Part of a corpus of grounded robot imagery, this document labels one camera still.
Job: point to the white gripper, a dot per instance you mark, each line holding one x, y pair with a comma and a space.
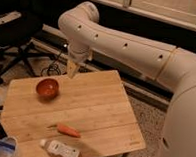
77, 54

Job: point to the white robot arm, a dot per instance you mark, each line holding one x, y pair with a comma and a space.
170, 66

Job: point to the red bowl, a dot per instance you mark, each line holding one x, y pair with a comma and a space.
47, 88

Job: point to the wooden cutting board table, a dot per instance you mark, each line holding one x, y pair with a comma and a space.
94, 104

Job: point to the orange carrot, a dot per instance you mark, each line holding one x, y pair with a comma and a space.
64, 129

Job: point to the black office chair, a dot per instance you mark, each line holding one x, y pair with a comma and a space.
16, 31

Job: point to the blue white plastic bag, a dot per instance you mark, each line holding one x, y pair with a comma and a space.
7, 147

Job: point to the metal floor rail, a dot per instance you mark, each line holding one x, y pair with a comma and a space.
136, 85

